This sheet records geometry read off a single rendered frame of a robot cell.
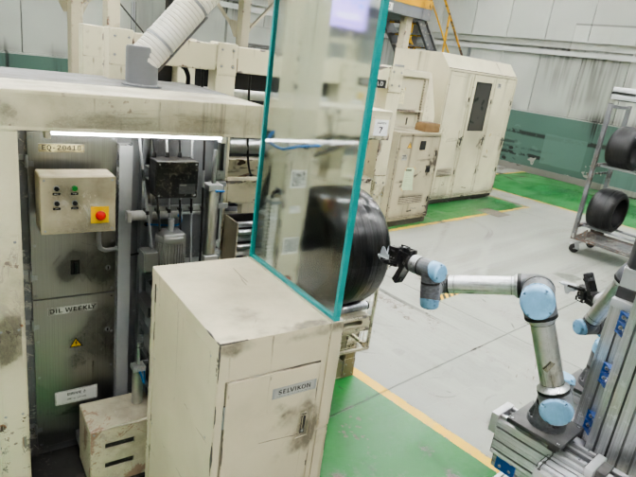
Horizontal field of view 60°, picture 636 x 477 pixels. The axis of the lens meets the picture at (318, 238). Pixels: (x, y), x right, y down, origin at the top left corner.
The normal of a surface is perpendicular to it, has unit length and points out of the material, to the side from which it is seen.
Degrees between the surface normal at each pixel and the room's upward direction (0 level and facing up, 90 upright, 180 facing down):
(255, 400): 90
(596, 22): 90
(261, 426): 90
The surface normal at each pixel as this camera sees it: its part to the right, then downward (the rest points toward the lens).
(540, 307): -0.42, 0.11
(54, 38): 0.66, 0.31
